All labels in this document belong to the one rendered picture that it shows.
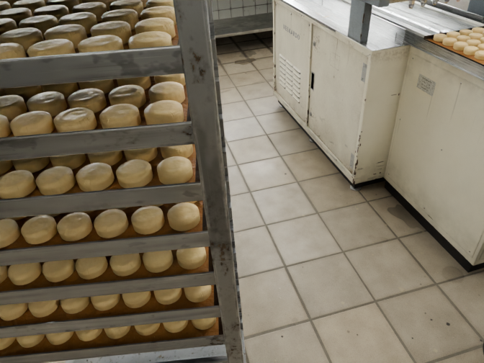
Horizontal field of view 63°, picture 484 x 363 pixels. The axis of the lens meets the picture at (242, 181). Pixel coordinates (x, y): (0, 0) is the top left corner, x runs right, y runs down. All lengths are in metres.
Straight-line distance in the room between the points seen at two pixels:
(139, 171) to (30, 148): 0.14
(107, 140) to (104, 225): 0.18
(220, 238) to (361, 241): 1.59
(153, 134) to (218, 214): 0.13
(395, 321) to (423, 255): 0.42
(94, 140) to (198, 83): 0.16
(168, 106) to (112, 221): 0.21
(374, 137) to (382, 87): 0.28
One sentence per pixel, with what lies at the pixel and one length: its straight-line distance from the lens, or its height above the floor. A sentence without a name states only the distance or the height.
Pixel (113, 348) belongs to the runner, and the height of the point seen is 0.79.
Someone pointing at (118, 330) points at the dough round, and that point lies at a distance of 0.85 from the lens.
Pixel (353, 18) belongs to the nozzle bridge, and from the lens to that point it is 2.05.
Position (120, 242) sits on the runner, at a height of 1.06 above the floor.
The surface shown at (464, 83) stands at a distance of 1.81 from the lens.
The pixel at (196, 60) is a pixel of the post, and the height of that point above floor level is 1.33.
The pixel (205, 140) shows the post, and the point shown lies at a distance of 0.45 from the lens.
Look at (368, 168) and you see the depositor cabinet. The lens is 2.28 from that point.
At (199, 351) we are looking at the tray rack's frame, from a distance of 1.53.
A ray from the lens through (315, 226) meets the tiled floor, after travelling 2.13.
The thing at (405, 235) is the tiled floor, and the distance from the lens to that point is 2.17.
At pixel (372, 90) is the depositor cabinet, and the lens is 2.02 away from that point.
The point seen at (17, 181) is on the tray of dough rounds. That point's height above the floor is 1.15.
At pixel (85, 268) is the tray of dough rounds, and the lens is 0.72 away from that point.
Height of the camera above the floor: 1.47
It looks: 37 degrees down
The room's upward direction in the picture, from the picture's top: 4 degrees counter-clockwise
